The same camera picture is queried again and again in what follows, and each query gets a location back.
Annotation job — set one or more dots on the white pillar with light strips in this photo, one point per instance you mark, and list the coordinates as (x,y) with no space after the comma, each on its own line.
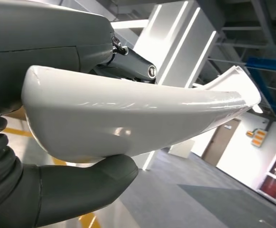
(176,47)

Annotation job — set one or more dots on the red and white wall cabinet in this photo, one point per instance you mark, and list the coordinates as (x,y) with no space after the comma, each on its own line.
(270,188)

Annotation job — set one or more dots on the blue steel beam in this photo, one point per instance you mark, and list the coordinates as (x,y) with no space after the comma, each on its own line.
(266,64)

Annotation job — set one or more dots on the white ceiling lamp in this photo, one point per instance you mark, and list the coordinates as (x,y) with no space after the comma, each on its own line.
(257,109)

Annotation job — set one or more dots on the orange wall signs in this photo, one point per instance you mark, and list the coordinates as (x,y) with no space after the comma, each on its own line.
(259,138)

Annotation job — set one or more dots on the brown door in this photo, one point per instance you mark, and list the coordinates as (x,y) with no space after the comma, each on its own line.
(220,144)

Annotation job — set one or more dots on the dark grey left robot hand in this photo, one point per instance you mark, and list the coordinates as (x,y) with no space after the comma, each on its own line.
(33,31)

